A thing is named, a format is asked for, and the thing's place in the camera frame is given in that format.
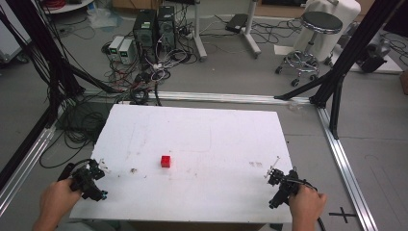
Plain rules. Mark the person's left hand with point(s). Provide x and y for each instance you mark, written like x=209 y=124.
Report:
x=58 y=200

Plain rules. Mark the person's right hand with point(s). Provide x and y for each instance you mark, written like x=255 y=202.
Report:
x=306 y=206

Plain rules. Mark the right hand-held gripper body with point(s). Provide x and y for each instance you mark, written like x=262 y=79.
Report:
x=283 y=187

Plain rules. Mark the white table leg stand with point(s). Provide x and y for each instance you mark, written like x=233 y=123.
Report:
x=198 y=32
x=251 y=32

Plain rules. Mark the black tape cross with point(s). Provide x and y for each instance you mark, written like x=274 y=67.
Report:
x=343 y=214

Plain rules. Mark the black computer tower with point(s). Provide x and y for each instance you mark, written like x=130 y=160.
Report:
x=166 y=27
x=146 y=30

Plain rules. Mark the black frame post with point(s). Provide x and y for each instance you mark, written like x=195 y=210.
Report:
x=346 y=57
x=41 y=48

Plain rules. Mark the white foam board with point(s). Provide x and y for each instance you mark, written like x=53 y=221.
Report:
x=198 y=189

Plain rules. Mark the red cube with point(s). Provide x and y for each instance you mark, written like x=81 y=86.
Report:
x=165 y=161

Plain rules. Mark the aluminium floor rail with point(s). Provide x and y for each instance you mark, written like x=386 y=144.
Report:
x=25 y=168
x=224 y=97
x=348 y=173

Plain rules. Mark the black flat box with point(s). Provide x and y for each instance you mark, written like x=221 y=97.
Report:
x=236 y=23

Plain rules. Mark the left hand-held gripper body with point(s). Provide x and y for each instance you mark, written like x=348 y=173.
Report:
x=86 y=183

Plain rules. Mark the white power supply unit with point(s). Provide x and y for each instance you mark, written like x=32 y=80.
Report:
x=126 y=50
x=114 y=48

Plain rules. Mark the black round stool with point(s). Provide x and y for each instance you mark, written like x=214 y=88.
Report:
x=312 y=41

